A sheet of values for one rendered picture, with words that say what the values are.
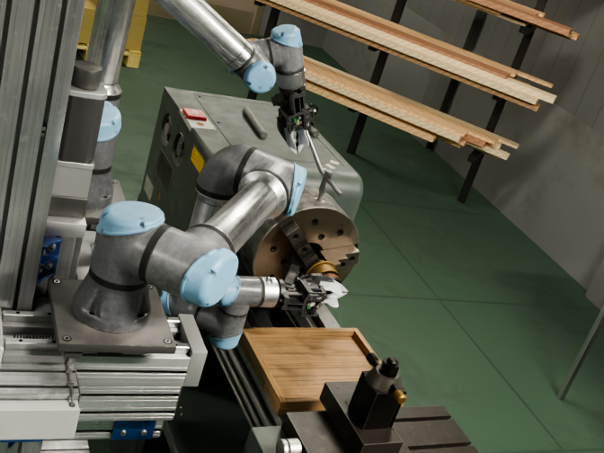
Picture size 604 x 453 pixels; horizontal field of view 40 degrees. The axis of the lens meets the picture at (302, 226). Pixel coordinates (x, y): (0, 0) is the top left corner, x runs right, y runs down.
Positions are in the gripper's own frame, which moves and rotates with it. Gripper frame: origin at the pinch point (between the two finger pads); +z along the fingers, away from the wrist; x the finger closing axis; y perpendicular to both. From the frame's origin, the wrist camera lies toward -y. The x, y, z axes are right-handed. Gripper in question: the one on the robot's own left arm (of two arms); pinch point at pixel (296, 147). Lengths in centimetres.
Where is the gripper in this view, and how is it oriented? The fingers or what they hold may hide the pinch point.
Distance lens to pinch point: 231.9
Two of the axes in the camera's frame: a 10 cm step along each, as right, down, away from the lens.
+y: 3.7, 5.0, -7.8
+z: 0.9, 8.2, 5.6
